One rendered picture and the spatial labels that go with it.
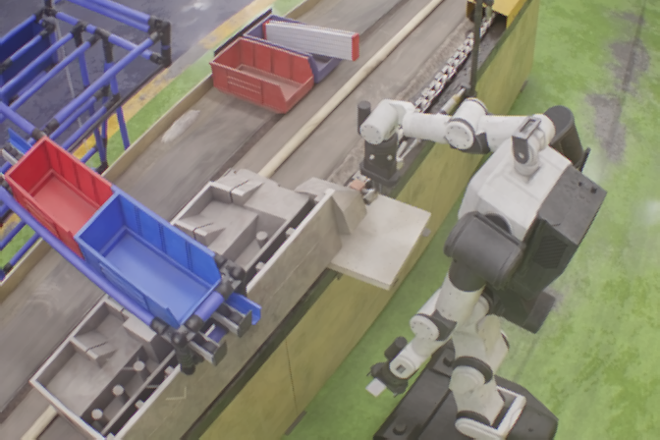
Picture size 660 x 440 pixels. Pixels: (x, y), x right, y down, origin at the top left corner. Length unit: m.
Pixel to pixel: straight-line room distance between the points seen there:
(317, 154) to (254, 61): 0.52
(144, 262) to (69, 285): 0.67
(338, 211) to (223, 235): 0.31
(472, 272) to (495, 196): 0.16
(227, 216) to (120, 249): 0.51
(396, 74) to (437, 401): 1.28
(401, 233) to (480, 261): 0.81
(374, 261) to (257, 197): 0.37
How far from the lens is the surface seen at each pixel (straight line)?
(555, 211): 1.42
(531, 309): 1.72
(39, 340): 2.09
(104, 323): 1.86
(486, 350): 1.94
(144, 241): 1.56
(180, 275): 1.52
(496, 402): 2.31
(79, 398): 1.73
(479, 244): 1.31
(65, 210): 1.69
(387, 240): 2.08
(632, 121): 4.18
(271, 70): 2.69
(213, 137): 2.49
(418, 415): 2.42
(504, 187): 1.42
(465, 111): 1.72
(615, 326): 3.05
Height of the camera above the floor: 2.38
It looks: 45 degrees down
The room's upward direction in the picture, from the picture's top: 2 degrees counter-clockwise
